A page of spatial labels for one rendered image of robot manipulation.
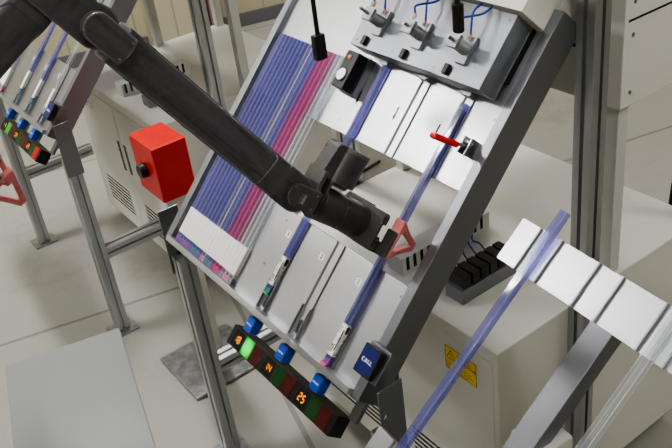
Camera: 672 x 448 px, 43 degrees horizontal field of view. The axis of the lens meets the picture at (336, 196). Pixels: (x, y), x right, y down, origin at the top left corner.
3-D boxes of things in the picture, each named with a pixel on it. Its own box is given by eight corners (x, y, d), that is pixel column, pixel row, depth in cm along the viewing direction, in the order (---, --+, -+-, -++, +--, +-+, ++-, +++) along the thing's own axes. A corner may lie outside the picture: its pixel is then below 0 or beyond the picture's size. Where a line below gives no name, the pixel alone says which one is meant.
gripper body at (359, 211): (354, 194, 144) (325, 180, 139) (393, 216, 136) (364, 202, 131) (337, 228, 144) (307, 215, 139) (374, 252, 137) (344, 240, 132)
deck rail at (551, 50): (381, 406, 143) (357, 401, 139) (373, 400, 145) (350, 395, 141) (582, 28, 140) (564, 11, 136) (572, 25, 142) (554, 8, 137)
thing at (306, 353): (373, 400, 145) (345, 394, 140) (190, 248, 193) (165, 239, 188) (376, 394, 145) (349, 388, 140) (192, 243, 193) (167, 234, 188)
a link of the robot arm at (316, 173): (260, 183, 132) (283, 201, 125) (296, 118, 132) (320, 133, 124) (319, 210, 139) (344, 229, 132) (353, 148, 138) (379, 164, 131)
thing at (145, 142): (197, 401, 247) (133, 167, 208) (160, 361, 265) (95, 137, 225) (266, 362, 258) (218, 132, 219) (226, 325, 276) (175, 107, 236)
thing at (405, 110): (478, 201, 143) (461, 191, 139) (267, 96, 191) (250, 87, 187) (572, 25, 141) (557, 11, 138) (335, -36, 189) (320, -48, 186)
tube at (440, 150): (330, 367, 146) (325, 366, 146) (325, 363, 147) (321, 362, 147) (470, 106, 144) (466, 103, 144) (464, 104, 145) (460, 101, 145)
